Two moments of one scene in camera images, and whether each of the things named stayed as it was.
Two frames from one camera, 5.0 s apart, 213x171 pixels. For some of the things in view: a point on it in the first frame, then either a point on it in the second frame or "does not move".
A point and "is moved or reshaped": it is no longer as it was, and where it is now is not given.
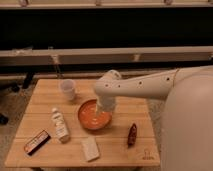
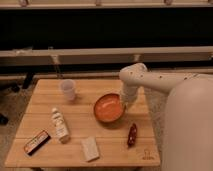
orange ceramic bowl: [88, 117] is moved or reshaped
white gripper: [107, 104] → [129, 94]
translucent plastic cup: [68, 87] does not move
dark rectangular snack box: [37, 142] does not move
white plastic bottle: [60, 126] does not move
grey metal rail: [189, 55] does not move
